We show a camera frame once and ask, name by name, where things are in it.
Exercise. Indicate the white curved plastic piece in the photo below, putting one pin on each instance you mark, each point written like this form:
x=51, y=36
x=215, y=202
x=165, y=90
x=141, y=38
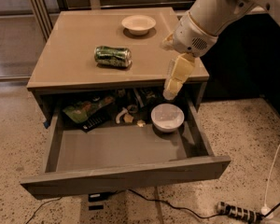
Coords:
x=120, y=114

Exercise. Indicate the black box under cabinet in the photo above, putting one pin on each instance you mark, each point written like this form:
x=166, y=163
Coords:
x=95, y=200

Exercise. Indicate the small tan food piece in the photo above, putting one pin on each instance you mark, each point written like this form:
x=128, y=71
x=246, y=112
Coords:
x=128, y=118

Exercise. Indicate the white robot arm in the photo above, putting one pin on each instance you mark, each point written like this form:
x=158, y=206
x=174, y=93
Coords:
x=213, y=16

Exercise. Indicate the white bowl in drawer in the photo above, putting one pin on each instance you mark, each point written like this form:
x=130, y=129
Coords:
x=167, y=117

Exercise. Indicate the small beige crumpled piece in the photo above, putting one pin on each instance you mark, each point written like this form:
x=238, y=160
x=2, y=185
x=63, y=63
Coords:
x=141, y=123

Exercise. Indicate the white bowl on cabinet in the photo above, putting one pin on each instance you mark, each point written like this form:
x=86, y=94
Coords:
x=138, y=24

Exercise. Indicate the black power strip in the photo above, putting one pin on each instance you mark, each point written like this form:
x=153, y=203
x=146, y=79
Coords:
x=238, y=213

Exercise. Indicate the grey drawer cabinet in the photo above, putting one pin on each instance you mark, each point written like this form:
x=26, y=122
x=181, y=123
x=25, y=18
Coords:
x=67, y=63

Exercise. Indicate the green soda can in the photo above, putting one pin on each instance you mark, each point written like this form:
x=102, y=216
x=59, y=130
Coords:
x=116, y=57

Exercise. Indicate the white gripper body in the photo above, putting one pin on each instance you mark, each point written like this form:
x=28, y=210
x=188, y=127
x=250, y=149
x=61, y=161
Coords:
x=191, y=37

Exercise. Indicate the open grey top drawer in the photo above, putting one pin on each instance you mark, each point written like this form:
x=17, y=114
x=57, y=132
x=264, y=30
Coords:
x=118, y=157

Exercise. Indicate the black remote control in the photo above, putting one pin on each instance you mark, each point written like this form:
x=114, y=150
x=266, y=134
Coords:
x=94, y=122

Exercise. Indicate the green snack bag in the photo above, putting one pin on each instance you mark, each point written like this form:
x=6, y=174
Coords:
x=81, y=111

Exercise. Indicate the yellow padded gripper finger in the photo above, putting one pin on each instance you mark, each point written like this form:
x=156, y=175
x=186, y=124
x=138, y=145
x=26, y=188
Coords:
x=167, y=42
x=179, y=71

